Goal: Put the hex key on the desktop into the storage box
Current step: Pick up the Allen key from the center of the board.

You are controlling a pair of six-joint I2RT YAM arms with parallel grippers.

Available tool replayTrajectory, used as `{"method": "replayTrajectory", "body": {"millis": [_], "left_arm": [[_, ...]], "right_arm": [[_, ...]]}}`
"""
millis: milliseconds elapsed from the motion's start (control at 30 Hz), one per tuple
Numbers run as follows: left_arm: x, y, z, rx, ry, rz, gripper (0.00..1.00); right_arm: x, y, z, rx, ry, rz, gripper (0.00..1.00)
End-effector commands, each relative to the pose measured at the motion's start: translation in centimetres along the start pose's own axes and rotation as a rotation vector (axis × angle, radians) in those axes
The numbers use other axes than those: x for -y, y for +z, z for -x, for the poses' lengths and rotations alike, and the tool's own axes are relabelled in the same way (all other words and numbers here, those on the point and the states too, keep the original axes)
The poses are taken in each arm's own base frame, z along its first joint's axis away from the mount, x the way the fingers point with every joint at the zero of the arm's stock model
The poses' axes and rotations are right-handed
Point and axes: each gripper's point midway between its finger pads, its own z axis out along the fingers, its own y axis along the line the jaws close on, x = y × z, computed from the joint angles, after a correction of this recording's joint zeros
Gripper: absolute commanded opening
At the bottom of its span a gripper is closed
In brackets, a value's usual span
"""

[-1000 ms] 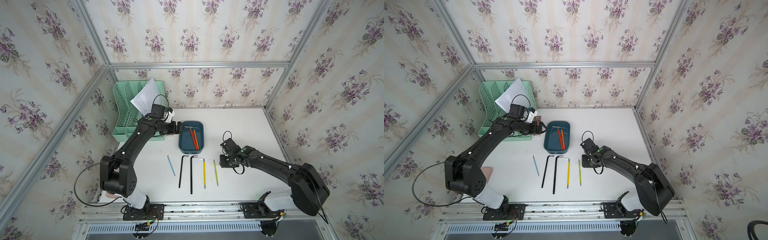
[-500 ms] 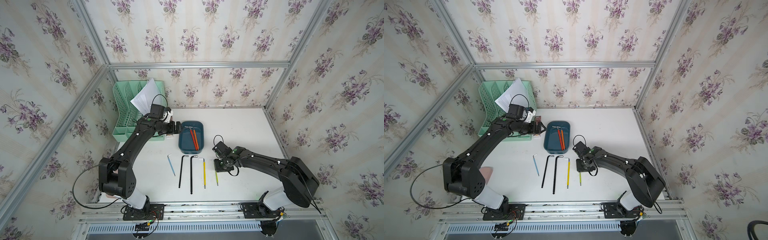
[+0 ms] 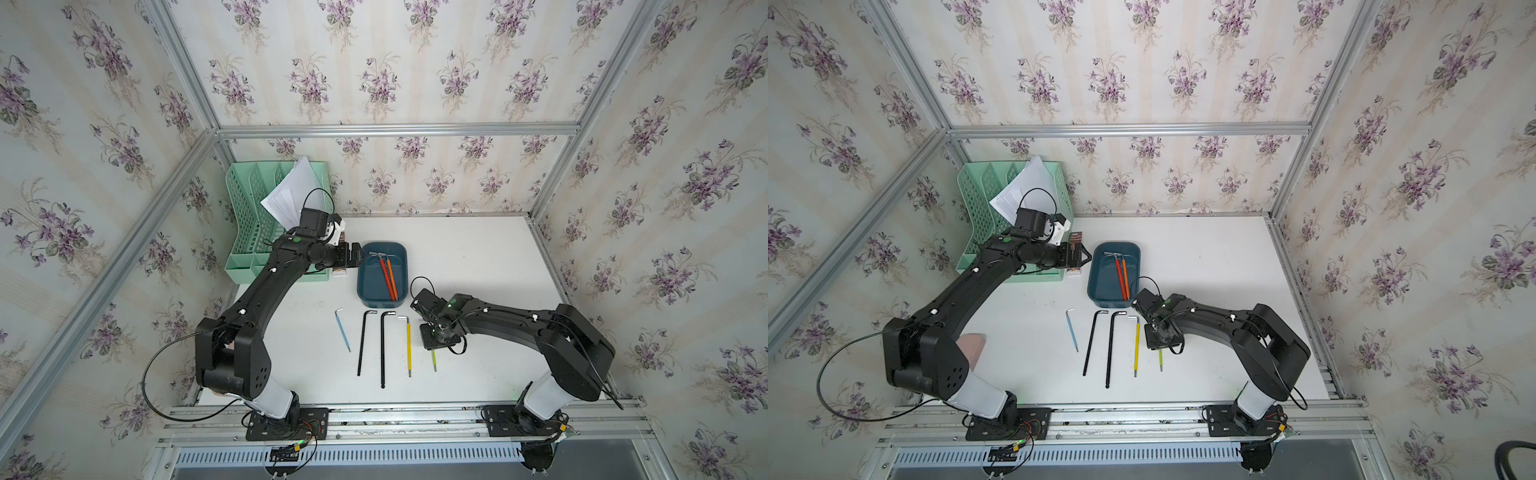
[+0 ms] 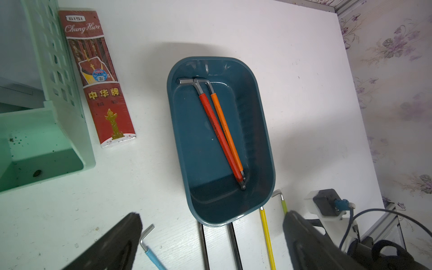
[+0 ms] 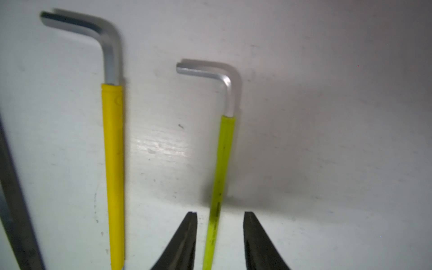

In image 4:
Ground teal plastic storage box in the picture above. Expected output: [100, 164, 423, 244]
[166, 56, 276, 227]

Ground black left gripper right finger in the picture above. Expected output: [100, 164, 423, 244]
[283, 211, 364, 270]

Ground green mesh file organizer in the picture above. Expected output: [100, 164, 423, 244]
[1, 1, 96, 192]

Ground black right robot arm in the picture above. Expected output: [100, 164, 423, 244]
[347, 240, 428, 270]

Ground blue hex key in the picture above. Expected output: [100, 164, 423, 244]
[139, 223, 168, 270]

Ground red hex key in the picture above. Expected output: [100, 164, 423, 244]
[177, 78, 246, 191]

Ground thin black hex key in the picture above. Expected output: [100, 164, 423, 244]
[198, 222, 210, 270]

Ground orange hex key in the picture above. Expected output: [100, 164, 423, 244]
[195, 79, 245, 181]

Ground long black hex key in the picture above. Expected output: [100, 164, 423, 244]
[228, 222, 243, 270]

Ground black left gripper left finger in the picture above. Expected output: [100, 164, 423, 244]
[64, 212, 142, 270]

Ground yellow hex key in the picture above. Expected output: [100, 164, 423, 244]
[259, 207, 276, 270]

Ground lime green hex key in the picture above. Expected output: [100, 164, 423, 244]
[272, 189, 288, 215]

